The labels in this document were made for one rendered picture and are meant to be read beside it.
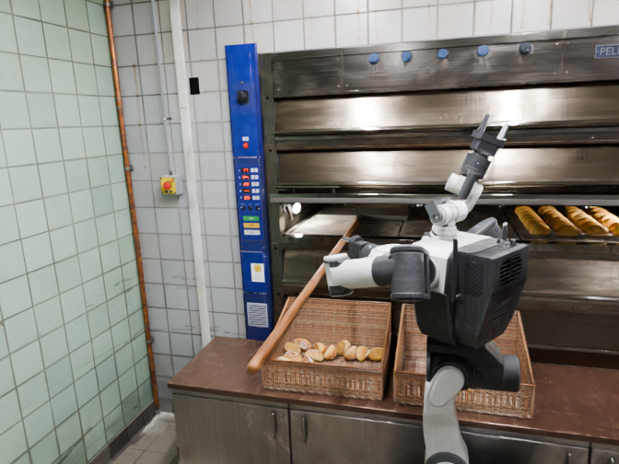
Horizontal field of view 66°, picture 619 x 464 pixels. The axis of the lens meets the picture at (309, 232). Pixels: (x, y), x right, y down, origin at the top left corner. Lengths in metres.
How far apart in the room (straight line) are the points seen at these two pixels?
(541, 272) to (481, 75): 0.95
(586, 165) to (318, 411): 1.60
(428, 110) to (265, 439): 1.69
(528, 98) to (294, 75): 1.08
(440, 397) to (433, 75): 1.42
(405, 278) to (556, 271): 1.30
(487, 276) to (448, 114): 1.12
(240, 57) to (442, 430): 1.87
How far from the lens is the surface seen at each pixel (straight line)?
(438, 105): 2.35
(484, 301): 1.40
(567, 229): 2.62
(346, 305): 2.53
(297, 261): 2.58
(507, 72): 2.38
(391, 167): 2.37
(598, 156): 2.45
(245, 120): 2.51
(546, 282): 2.51
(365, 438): 2.27
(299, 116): 2.44
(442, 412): 1.68
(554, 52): 2.41
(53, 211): 2.51
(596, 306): 2.60
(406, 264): 1.32
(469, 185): 1.76
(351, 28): 2.41
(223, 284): 2.77
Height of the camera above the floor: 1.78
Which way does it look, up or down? 13 degrees down
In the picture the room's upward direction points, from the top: 2 degrees counter-clockwise
